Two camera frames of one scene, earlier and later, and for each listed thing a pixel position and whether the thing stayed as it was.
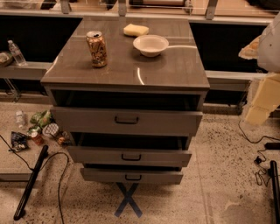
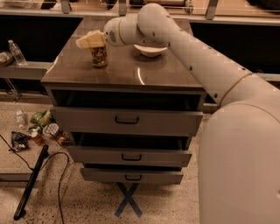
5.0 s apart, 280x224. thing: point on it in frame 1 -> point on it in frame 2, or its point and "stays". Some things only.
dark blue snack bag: (18, 141) stays
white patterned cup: (51, 129) stays
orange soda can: (97, 47) stays
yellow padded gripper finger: (267, 97) -> (118, 31)
